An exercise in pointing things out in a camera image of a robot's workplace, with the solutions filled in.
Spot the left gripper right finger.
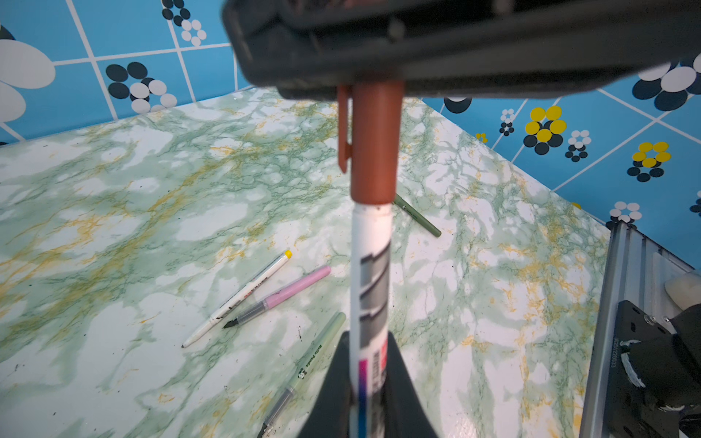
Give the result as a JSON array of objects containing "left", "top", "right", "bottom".
[{"left": 383, "top": 332, "right": 437, "bottom": 438}]

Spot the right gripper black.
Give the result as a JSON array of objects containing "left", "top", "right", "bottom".
[{"left": 222, "top": 1, "right": 700, "bottom": 101}]

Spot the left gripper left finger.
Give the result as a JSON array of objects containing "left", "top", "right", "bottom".
[{"left": 298, "top": 331, "right": 352, "bottom": 438}]

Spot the pink pen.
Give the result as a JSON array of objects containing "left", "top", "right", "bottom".
[{"left": 224, "top": 266, "right": 332, "bottom": 329}]

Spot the dark green pen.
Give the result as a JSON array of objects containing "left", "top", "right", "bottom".
[{"left": 394, "top": 195, "right": 442, "bottom": 237}]

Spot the light green pen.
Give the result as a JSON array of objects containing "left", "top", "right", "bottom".
[{"left": 257, "top": 311, "right": 346, "bottom": 438}]

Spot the white pen yellow end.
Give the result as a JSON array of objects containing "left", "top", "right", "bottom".
[{"left": 181, "top": 249, "right": 292, "bottom": 349}]

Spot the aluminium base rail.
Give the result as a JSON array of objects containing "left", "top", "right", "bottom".
[{"left": 579, "top": 223, "right": 700, "bottom": 437}]

